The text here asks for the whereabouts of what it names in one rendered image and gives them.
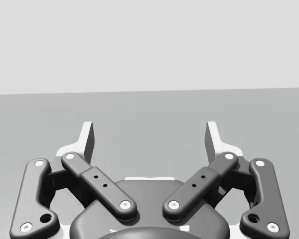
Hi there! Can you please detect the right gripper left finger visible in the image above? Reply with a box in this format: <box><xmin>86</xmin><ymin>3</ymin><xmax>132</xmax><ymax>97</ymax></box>
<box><xmin>9</xmin><ymin>121</ymin><xmax>138</xmax><ymax>239</ymax></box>

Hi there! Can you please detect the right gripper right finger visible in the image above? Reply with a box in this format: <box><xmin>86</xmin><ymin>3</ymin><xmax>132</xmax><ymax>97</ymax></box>
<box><xmin>162</xmin><ymin>121</ymin><xmax>291</xmax><ymax>239</ymax></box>

